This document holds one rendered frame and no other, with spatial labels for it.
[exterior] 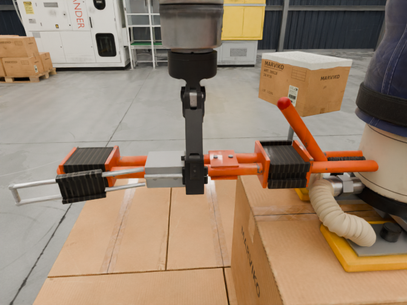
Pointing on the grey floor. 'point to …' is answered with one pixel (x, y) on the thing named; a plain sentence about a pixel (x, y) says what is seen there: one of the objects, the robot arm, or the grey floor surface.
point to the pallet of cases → (23, 60)
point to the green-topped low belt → (145, 50)
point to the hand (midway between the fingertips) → (194, 166)
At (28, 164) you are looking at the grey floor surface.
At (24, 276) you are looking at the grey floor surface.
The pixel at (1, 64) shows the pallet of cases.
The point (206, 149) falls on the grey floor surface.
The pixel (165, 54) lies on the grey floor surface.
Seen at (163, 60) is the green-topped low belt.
